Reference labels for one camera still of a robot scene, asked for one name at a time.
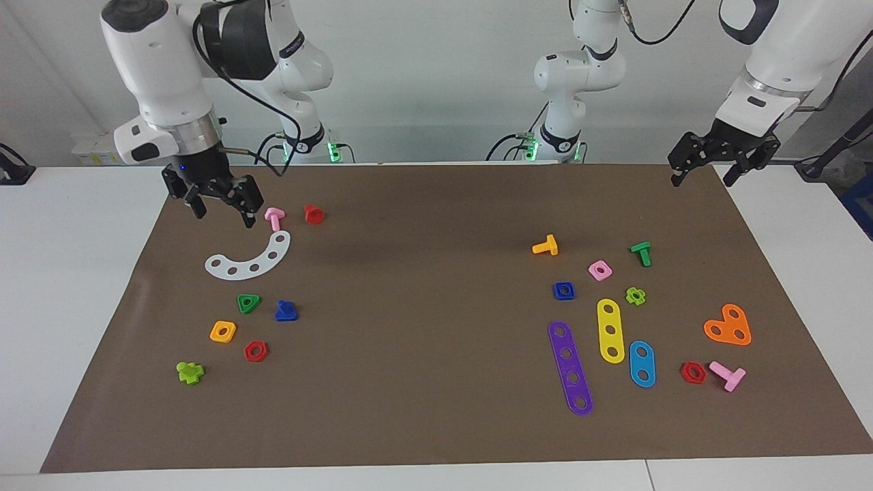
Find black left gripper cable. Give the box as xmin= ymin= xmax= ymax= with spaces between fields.
xmin=798 ymin=31 xmax=873 ymax=112

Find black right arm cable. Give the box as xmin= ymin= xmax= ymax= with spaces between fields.
xmin=193 ymin=2 xmax=302 ymax=178

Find orange heart-shaped plate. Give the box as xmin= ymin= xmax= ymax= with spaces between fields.
xmin=703 ymin=303 xmax=752 ymax=346

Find white curved perforated plate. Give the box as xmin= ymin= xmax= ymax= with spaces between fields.
xmin=205 ymin=230 xmax=292 ymax=281

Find brown table mat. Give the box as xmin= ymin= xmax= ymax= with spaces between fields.
xmin=40 ymin=162 xmax=873 ymax=474

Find black clamp device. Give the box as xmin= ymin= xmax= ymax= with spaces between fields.
xmin=0 ymin=143 xmax=36 ymax=185

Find black base cables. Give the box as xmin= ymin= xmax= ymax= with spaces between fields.
xmin=486 ymin=102 xmax=550 ymax=162

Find yellow three-hole plate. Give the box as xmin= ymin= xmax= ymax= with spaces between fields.
xmin=597 ymin=299 xmax=626 ymax=365

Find purple four-hole plate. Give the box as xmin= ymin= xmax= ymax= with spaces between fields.
xmin=548 ymin=321 xmax=594 ymax=417

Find black left arm loop cable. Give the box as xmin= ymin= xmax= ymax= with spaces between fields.
xmin=617 ymin=0 xmax=698 ymax=46

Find blue crate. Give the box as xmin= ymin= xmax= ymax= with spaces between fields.
xmin=838 ymin=179 xmax=873 ymax=241

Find blue two-hole plate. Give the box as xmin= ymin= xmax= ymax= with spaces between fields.
xmin=629 ymin=340 xmax=657 ymax=389

